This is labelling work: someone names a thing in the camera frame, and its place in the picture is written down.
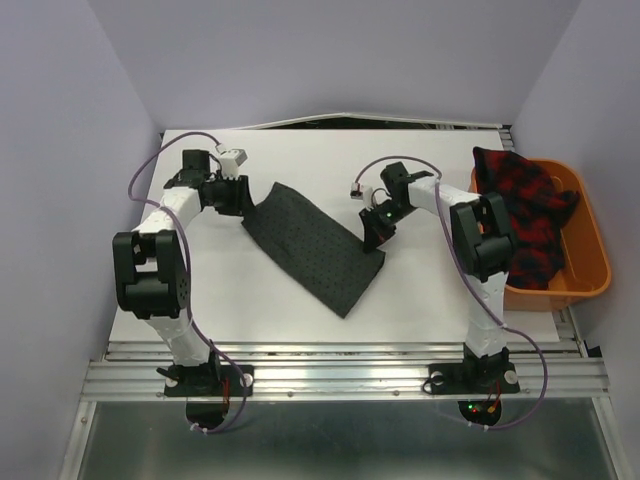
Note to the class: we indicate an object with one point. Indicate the orange plastic bin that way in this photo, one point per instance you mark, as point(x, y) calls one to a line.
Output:
point(587, 272)

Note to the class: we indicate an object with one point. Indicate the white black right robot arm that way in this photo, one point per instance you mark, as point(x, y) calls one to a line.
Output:
point(476, 227)

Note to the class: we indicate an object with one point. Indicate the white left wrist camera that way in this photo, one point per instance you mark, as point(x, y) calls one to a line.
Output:
point(230, 160)

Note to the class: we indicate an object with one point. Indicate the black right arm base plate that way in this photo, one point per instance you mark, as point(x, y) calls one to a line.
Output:
point(459, 378)

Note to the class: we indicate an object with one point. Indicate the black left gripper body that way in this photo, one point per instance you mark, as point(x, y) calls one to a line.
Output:
point(225, 196)

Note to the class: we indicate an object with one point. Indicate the aluminium extrusion frame rail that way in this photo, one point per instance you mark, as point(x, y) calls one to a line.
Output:
point(341, 371)

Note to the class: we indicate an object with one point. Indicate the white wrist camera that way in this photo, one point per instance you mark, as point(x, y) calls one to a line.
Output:
point(365, 194)
point(230, 160)

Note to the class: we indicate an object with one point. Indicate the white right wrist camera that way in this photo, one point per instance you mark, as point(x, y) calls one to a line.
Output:
point(365, 194)

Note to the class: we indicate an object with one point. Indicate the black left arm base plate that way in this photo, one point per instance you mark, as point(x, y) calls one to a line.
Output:
point(207, 381)

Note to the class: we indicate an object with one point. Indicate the red black plaid skirt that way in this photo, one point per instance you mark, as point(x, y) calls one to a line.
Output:
point(537, 210)

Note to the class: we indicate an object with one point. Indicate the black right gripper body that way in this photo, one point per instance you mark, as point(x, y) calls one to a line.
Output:
point(386, 215)

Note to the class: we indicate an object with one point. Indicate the dark grey dotted skirt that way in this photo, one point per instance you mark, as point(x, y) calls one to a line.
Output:
point(315, 250)

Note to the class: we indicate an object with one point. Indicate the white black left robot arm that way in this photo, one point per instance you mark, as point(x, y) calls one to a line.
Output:
point(152, 262)

